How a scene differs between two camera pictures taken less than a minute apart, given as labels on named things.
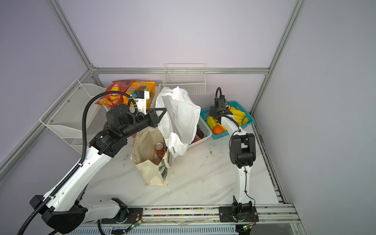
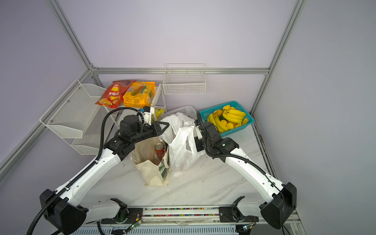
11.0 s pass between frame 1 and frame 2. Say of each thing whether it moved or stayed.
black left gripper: moved
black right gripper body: moved
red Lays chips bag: stayed
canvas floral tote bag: stayed
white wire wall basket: stayed
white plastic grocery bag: moved
